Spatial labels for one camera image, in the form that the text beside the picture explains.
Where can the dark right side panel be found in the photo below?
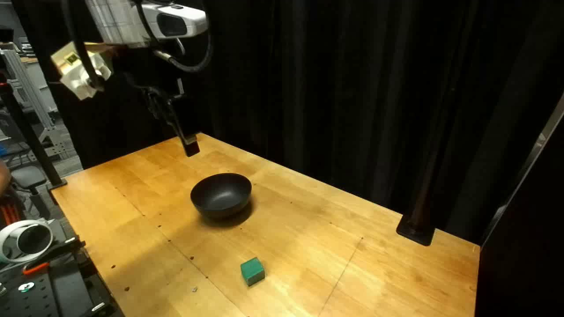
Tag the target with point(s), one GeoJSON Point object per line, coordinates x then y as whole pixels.
{"type": "Point", "coordinates": [521, 256]}

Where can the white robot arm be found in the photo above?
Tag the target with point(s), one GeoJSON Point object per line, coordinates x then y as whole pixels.
{"type": "Point", "coordinates": [144, 24]}

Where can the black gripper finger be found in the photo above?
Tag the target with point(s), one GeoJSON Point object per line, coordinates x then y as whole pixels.
{"type": "Point", "coordinates": [183, 124]}
{"type": "Point", "coordinates": [158, 107]}

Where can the white round device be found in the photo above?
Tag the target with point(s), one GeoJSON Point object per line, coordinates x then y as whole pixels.
{"type": "Point", "coordinates": [24, 242]}

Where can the black curtain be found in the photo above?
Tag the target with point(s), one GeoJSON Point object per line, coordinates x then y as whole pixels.
{"type": "Point", "coordinates": [331, 89]}

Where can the black bowl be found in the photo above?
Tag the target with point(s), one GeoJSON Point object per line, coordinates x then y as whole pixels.
{"type": "Point", "coordinates": [220, 196]}

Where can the green block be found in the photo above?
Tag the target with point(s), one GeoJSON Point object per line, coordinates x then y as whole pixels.
{"type": "Point", "coordinates": [252, 272]}

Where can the black left frame post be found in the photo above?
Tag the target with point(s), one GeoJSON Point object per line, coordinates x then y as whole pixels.
{"type": "Point", "coordinates": [14, 110]}

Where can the black pole with base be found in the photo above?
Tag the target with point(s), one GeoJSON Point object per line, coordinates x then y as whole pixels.
{"type": "Point", "coordinates": [500, 84]}

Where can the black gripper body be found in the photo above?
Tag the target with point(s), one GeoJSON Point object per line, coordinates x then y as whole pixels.
{"type": "Point", "coordinates": [144, 77]}

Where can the orange handled tool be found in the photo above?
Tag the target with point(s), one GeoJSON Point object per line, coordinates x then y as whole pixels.
{"type": "Point", "coordinates": [35, 270]}

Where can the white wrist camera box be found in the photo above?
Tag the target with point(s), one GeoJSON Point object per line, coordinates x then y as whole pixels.
{"type": "Point", "coordinates": [72, 73]}

